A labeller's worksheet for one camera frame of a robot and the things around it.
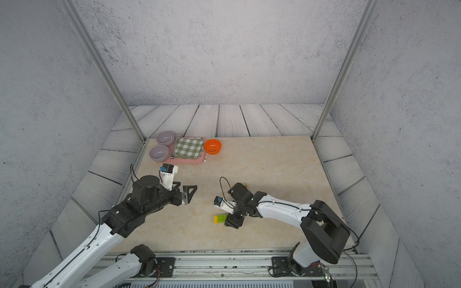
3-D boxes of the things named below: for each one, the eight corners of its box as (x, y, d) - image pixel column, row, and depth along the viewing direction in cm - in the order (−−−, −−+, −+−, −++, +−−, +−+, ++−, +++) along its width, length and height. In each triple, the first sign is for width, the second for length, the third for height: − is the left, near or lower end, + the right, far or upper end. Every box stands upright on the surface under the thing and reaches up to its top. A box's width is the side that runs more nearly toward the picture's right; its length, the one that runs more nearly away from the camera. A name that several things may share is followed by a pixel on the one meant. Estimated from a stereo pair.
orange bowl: (204, 155, 114) (203, 149, 110) (206, 144, 120) (205, 139, 116) (221, 155, 114) (220, 149, 110) (222, 144, 120) (221, 139, 116)
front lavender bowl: (150, 164, 111) (146, 157, 106) (155, 152, 117) (151, 144, 112) (168, 164, 111) (165, 157, 106) (172, 152, 117) (169, 144, 112)
